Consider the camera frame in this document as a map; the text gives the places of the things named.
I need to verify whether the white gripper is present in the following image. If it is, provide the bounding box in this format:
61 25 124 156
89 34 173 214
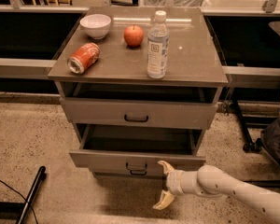
153 161 197 210

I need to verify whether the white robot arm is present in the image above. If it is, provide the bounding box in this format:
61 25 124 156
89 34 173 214
153 161 280 224

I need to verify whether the clear plastic water bottle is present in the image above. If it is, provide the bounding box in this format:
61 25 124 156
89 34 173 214
147 10 170 79

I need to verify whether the black floor cable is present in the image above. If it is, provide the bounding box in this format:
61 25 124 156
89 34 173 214
0 173 39 224

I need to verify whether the grey drawer cabinet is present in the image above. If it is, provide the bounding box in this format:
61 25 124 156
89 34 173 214
48 6 229 156

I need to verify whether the black stand leg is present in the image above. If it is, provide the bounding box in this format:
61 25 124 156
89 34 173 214
0 166 47 224

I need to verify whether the grey bottom drawer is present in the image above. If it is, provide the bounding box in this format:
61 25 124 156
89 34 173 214
92 172 165 180

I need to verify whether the black metal frame leg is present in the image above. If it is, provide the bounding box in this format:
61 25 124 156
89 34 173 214
232 98 261 153

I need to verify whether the grey drawer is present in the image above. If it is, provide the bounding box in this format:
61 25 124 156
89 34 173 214
70 124 205 176
92 172 165 180
60 97 217 130

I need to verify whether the white bowl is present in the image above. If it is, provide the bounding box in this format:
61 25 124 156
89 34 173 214
80 14 112 39

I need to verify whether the red apple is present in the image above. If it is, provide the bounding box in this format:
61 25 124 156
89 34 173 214
123 25 144 48

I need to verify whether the grey top drawer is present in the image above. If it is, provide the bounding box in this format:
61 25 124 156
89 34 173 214
60 97 217 130

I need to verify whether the red soda can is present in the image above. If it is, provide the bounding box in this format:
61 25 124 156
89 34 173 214
67 43 100 74

